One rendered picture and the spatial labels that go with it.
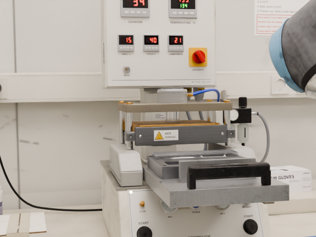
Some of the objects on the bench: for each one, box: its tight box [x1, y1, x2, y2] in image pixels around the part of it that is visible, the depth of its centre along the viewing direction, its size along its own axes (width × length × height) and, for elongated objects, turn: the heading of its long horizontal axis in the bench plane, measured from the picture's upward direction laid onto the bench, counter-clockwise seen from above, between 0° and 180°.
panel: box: [127, 189, 265, 237], centre depth 108 cm, size 2×30×19 cm
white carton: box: [270, 165, 312, 193], centre depth 170 cm, size 12×23×7 cm
